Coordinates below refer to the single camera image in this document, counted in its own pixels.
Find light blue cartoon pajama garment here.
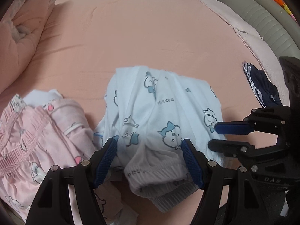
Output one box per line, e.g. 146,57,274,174
93,66,227,212

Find pink clothes pile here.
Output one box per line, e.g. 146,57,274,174
0,88,139,225

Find navy striped shorts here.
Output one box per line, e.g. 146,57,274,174
243,61,282,108

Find near pink-grey pillow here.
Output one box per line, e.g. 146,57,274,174
235,29,290,106

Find pink-grey pillow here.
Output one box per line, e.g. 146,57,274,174
235,29,290,106
199,0,261,39

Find far pink-grey pillow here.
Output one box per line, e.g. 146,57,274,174
199,0,261,39

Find grey-green padded headboard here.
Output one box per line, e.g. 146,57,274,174
217,0,299,59

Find pink bed sheet mattress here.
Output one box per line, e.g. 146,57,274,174
1,0,262,127

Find rolled pink quilt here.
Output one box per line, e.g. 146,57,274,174
0,0,56,92

